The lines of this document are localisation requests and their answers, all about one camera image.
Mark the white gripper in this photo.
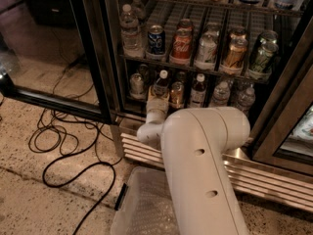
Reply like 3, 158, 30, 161
146, 85, 170, 124

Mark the dark drink bottle white cap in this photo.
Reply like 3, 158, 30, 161
154, 70, 168, 96

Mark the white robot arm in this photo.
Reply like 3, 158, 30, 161
137, 89, 250, 235

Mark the orange can bottom shelf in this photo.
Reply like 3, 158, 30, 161
169, 81, 184, 109

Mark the clear water bottle middle shelf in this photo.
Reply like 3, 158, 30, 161
120, 4, 144, 58

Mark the clear water bottle bottom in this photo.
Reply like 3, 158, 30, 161
209, 81, 230, 107

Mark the clear water bottle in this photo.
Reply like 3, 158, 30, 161
209, 81, 230, 107
235, 87, 255, 116

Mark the clear water bottle right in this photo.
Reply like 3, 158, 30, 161
235, 87, 255, 116

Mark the stainless steel fridge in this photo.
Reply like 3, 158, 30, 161
77, 0, 313, 213

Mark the glass fridge door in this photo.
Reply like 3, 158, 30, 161
0, 0, 114, 124

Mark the red coca cola can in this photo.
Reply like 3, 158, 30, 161
170, 28, 192, 65

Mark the silver white soda can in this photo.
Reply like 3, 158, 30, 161
194, 34, 217, 70

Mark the blue pepsi can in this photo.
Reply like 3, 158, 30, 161
147, 24, 165, 58

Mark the gold soda can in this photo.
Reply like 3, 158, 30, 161
219, 38, 248, 74

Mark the clear plastic bin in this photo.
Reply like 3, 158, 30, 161
111, 166, 180, 235

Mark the bubble wrap sheet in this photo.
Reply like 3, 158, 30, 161
126, 185, 180, 235

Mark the green soda can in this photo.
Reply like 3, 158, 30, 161
248, 42, 279, 81

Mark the black floor cable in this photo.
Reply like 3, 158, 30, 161
27, 57, 117, 235

